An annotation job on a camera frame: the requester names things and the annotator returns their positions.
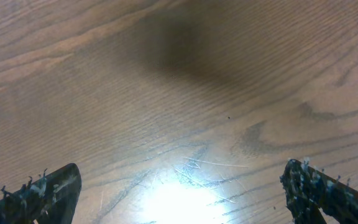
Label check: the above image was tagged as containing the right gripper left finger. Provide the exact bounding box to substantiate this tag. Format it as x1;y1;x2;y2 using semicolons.
0;163;82;224

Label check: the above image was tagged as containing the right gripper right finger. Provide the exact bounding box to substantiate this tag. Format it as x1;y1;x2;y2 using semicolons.
280;159;358;223

